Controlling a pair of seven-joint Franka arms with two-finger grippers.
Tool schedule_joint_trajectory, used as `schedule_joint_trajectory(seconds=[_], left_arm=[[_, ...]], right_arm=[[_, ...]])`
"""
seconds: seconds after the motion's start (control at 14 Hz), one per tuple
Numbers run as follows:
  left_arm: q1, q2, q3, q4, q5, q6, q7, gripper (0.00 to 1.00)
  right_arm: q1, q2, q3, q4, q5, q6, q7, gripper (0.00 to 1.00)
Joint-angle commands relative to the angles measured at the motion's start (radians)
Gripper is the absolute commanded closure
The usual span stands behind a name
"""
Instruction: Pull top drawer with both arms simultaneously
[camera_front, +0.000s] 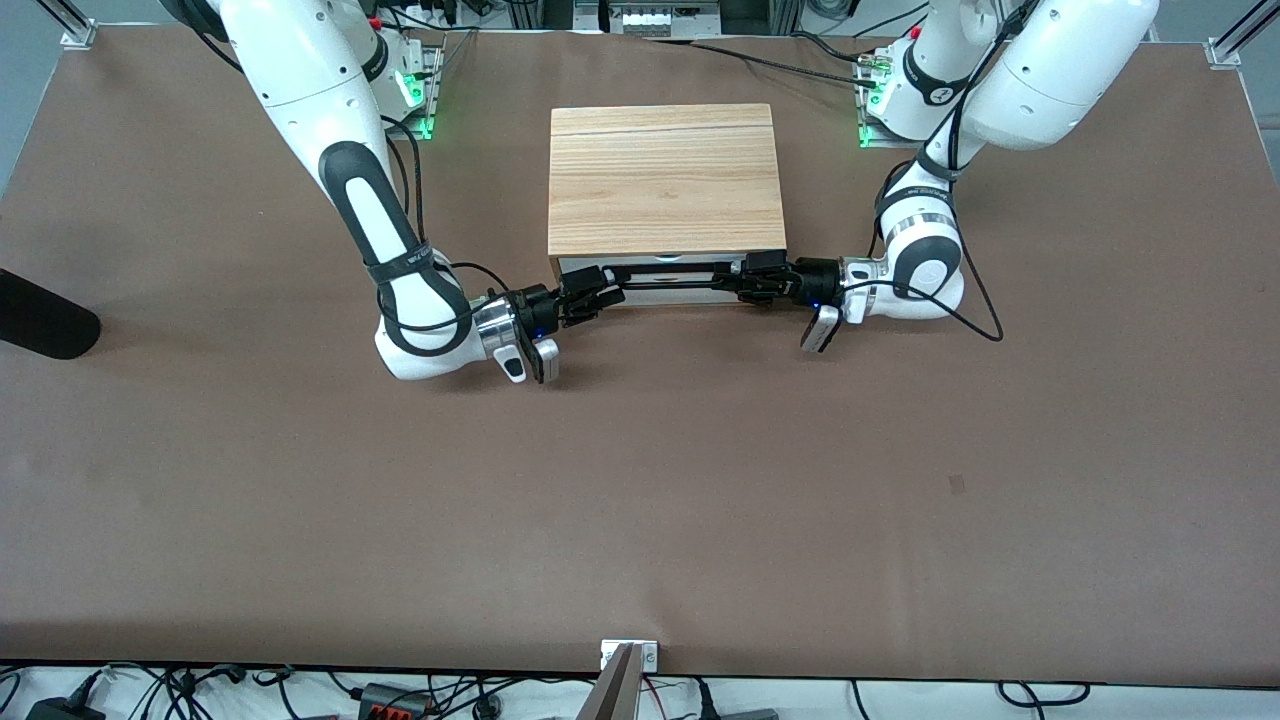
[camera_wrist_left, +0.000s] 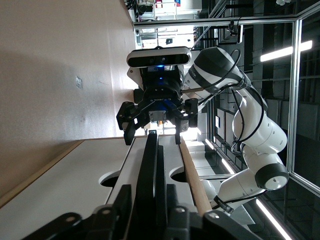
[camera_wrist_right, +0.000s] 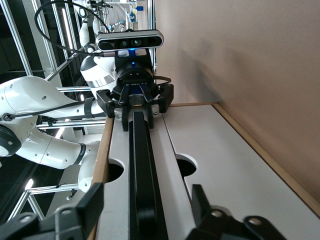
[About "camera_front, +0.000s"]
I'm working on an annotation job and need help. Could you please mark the white drawer with black handle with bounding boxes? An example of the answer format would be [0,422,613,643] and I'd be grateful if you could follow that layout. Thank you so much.
[557,253,781,293]

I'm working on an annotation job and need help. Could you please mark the light wooden drawer cabinet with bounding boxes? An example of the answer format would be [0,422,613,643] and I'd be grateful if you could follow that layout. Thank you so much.
[547,103,788,307]

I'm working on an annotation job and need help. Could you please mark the grey power strip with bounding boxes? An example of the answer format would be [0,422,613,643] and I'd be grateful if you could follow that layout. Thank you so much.
[608,0,723,39]

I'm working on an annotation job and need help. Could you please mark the white power strip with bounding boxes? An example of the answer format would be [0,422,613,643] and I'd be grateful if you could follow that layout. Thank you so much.
[395,0,473,27]

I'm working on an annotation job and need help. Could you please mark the black box with red connectors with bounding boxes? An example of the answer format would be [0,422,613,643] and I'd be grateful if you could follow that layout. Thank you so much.
[358,683,433,720]

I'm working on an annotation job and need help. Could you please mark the black rounded object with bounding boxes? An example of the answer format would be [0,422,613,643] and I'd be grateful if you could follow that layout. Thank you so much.
[0,268,102,361]

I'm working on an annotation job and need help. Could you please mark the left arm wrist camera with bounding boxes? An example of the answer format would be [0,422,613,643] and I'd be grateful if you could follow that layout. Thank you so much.
[800,305,843,354]

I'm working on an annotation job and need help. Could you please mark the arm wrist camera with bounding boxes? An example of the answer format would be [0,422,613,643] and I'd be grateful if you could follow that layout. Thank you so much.
[497,338,561,386]
[800,305,843,354]

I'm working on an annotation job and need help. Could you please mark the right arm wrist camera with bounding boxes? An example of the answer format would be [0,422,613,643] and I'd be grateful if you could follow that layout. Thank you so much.
[497,338,561,386]

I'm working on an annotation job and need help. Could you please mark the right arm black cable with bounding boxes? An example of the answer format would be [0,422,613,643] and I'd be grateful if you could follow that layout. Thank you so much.
[375,115,521,336]

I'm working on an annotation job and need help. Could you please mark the black cable across table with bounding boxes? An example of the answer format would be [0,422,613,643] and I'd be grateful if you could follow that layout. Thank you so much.
[645,36,883,87]

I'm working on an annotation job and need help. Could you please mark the small metal bracket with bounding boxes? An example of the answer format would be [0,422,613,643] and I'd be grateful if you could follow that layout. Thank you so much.
[600,640,660,671]

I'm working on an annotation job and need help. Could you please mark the grey mounting post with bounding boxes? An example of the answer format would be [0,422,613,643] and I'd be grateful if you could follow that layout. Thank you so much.
[575,643,641,720]

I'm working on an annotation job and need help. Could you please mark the metal table corner bracket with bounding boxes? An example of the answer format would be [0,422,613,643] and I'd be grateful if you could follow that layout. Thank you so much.
[38,0,98,49]
[1205,0,1280,69]

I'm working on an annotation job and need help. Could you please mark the looped black cable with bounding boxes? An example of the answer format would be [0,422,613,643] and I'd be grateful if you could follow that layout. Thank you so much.
[997,682,1091,708]

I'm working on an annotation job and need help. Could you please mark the tangled black cables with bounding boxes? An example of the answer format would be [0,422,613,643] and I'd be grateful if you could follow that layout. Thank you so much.
[95,664,301,720]

